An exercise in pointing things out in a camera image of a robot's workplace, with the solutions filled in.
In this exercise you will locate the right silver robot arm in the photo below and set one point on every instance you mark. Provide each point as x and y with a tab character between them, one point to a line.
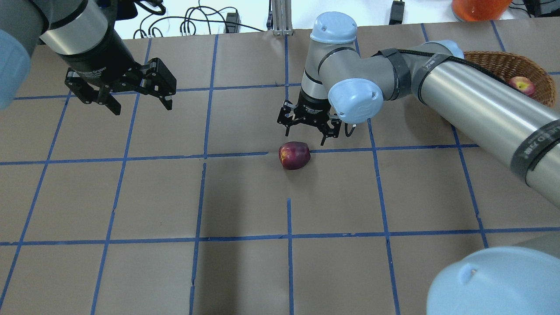
340	87

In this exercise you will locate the orange bucket with lid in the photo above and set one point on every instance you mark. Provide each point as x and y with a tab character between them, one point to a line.
479	10

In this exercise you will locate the red yellow apple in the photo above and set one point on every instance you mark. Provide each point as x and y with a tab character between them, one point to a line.
523	84

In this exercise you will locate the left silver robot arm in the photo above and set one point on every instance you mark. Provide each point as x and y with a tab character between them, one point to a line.
80	33

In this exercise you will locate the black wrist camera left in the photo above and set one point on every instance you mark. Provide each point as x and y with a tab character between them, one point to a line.
117	10

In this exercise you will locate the dark red apple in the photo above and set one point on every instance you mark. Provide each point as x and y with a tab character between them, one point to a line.
294	155

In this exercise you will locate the aluminium frame post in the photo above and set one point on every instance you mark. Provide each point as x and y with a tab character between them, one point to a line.
280	14

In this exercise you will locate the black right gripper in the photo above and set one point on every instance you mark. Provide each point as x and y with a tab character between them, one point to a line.
313	109

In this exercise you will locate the woven wicker basket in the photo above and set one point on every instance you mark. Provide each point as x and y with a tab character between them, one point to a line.
507	65

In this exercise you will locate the black power adapter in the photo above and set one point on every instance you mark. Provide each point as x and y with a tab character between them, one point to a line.
396	15

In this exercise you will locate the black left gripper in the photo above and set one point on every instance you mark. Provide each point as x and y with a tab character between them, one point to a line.
97	58

